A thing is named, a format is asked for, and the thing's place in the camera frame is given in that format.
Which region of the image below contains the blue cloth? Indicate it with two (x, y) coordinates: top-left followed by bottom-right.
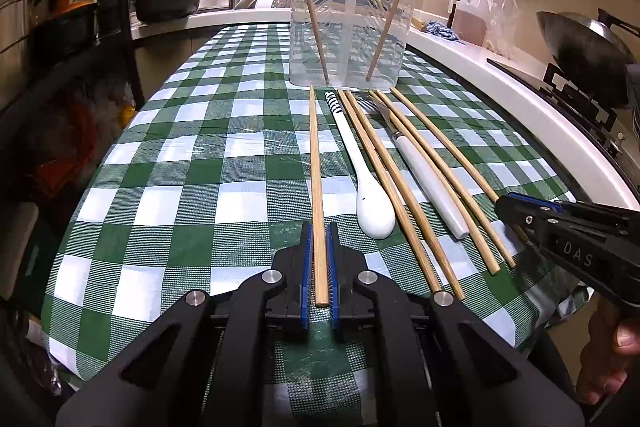
(425, 20), (462, 43)

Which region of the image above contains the person's right hand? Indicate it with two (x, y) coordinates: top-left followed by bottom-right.
(575, 296), (635, 406)

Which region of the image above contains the black wok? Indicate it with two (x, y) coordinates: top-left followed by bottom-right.
(536, 10), (637, 80)

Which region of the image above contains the green checked tablecloth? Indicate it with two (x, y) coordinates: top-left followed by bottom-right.
(42, 23), (592, 427)

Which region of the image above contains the black pot with orange rim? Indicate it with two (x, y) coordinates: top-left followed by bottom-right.
(34, 0), (99, 44)

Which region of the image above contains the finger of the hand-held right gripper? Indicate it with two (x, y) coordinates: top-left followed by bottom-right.
(510, 194), (640, 234)
(494, 193), (601, 253)

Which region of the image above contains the white spoon with striped handle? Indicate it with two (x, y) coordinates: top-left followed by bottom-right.
(325, 90), (396, 240)

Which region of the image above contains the clear plastic utensil container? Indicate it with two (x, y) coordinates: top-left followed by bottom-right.
(289, 0), (424, 90)

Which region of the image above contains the fork with white handle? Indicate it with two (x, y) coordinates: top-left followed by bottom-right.
(356, 95), (472, 239)

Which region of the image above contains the clear plastic bottle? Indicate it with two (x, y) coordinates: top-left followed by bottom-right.
(492, 0), (519, 58)

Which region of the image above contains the red plastic bag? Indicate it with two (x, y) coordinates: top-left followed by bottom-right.
(32, 99), (98, 200)

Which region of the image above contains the gas stove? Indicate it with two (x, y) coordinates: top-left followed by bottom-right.
(487, 57), (640, 160)

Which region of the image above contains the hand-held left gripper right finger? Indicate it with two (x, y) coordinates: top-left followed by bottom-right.
(326, 222), (586, 427)

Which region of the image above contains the black frying pan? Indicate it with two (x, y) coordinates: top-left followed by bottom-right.
(134, 0), (202, 24)

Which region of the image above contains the black shelf rack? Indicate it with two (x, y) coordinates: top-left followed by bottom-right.
(0, 0), (147, 188)

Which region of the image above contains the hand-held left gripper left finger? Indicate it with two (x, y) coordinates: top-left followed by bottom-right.
(55, 222), (314, 427)

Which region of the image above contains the curved wooden chopstick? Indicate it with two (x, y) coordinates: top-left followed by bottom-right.
(369, 90), (501, 277)

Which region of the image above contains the cooking oil jug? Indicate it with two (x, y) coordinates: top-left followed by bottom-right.
(451, 0), (494, 46)

